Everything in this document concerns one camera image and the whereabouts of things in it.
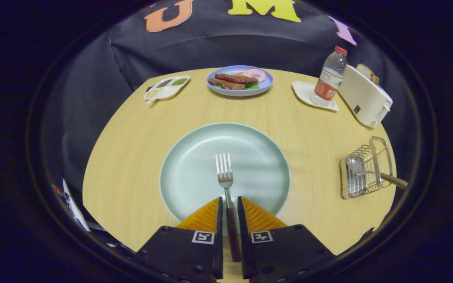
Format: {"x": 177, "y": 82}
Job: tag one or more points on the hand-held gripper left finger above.
{"x": 219, "y": 236}

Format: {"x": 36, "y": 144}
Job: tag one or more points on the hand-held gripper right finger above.
{"x": 244, "y": 236}

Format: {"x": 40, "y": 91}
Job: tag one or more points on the light green plate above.
{"x": 187, "y": 169}

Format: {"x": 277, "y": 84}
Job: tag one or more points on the green lettuce leaf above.
{"x": 252, "y": 85}

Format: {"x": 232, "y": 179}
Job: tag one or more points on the brown meat slice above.
{"x": 226, "y": 84}
{"x": 236, "y": 78}

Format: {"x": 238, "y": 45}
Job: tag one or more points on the blue plate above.
{"x": 266, "y": 84}

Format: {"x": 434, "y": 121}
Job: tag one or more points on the white divided condiment dish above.
{"x": 167, "y": 91}

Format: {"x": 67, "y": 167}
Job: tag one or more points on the white square coaster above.
{"x": 302, "y": 92}

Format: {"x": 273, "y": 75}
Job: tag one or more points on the pink ham slice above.
{"x": 256, "y": 74}

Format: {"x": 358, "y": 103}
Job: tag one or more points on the clear water bottle red cap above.
{"x": 328, "y": 82}

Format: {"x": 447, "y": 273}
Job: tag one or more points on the white toaster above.
{"x": 364, "y": 100}

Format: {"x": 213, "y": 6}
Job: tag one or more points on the toasted bread slice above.
{"x": 366, "y": 71}

